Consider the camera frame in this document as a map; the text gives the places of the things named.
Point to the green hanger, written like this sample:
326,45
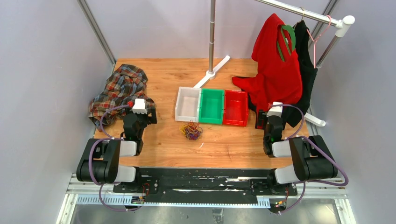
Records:
289,38

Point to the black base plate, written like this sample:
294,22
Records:
205,185

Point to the red shirt on hanger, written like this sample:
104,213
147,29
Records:
278,76

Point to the white plastic bin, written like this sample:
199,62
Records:
188,104

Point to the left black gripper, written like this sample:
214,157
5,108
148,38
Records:
152,119

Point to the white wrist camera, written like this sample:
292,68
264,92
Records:
139,105
275,109

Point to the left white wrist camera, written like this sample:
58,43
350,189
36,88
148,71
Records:
139,105

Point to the green plastic bin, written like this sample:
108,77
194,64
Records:
211,107

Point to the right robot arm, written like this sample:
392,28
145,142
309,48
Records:
311,158

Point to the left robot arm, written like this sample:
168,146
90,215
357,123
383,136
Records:
100,161

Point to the pink hanger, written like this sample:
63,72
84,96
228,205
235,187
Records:
317,38

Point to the plaid flannel shirt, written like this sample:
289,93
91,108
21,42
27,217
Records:
127,83

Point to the aluminium frame rail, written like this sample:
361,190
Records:
97,31

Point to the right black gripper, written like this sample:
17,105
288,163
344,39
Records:
262,118

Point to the black shirt on hanger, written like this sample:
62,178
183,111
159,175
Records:
308,74

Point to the red plastic bin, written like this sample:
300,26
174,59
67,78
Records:
236,109

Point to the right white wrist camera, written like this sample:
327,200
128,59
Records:
275,109

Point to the metal clothes rack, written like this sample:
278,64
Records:
342,26

